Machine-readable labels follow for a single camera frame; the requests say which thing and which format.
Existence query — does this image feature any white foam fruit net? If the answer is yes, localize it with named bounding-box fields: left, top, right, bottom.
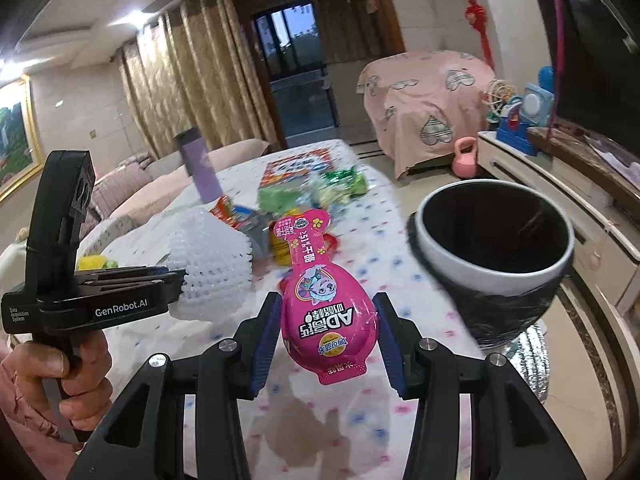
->
left=167, top=208, right=253, bottom=322

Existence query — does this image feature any pink AD drink pouch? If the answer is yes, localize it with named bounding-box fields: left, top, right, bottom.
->
left=273, top=209, right=378, bottom=386

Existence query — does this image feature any green carton box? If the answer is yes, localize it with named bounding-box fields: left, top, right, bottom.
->
left=257, top=182, right=312, bottom=214

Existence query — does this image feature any white trash bin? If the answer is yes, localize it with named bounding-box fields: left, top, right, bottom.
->
left=410, top=179, right=576, bottom=297

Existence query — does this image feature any person's left hand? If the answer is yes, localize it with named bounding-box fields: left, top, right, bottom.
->
left=1, top=330, right=113, bottom=436

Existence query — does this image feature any orange snack wrapper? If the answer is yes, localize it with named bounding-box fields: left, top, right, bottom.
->
left=209, top=195, right=253, bottom=229

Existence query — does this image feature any silver foil wrapper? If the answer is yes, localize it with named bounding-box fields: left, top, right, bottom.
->
left=238, top=209, right=273, bottom=260

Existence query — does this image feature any pink sofa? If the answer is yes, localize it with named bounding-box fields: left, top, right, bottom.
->
left=74, top=138, right=271, bottom=246

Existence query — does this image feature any yellow snack bag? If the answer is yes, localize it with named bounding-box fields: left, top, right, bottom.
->
left=269, top=222, right=291, bottom=266

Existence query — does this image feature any purple water bottle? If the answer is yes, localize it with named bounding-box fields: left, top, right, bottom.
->
left=175, top=127, right=224, bottom=204

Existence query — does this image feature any framed landscape painting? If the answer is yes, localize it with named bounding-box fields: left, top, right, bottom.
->
left=0, top=75, right=44, bottom=202

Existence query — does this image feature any floral white tablecloth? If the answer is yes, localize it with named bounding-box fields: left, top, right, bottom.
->
left=0, top=138, right=501, bottom=480

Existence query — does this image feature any children's book stack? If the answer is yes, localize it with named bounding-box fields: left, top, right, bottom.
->
left=259, top=148, right=334, bottom=188

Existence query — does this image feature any red candy tube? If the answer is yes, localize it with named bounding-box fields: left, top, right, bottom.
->
left=322, top=233, right=340, bottom=259

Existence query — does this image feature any crushed green can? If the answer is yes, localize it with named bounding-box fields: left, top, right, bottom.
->
left=310, top=166, right=369, bottom=209

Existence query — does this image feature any white TV cabinet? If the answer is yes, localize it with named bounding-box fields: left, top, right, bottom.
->
left=476, top=130, right=640, bottom=356

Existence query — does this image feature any gold curtain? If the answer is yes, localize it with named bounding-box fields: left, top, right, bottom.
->
left=115, top=0, right=278, bottom=157

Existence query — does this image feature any pink kettlebell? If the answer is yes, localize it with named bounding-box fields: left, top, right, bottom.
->
left=451, top=136, right=477, bottom=179

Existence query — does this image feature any pink heart cover cloth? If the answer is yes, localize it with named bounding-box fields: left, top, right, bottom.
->
left=357, top=50, right=495, bottom=179

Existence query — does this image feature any blue toy set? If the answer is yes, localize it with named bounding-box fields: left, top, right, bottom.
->
left=483, top=66, right=554, bottom=156

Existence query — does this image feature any black television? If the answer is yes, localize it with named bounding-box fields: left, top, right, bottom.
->
left=537, top=0, right=639, bottom=154

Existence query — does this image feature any red lantern decoration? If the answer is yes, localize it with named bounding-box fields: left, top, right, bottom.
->
left=464, top=0, right=495, bottom=68

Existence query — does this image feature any pink hula hoop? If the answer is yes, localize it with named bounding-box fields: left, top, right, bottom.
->
left=544, top=0, right=565, bottom=148

